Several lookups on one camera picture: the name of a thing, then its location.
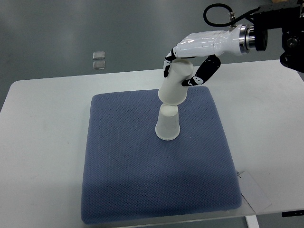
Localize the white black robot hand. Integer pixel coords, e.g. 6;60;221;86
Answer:
163;25;255;87

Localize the white paper cup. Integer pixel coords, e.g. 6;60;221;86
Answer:
158;59;193;105
155;104;180;141

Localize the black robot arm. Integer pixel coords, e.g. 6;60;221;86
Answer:
252;0;304;73

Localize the white paper cup on cushion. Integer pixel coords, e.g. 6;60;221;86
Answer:
155;104;180;141

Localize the upper metal floor plate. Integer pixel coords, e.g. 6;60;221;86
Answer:
93;51;105;60

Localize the metal floor plate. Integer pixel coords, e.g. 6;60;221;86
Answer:
93;60;105;70
93;51;105;60

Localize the lower metal floor plate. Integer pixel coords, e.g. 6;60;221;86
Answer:
93;60;105;70

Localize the blue fabric cushion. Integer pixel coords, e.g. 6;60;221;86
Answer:
81;86;242;224

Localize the white table leg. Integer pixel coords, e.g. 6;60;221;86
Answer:
245;215;260;228

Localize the black table control panel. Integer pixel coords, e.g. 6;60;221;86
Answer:
281;210;304;218

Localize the black cable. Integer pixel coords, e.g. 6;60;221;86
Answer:
203;3;261;28

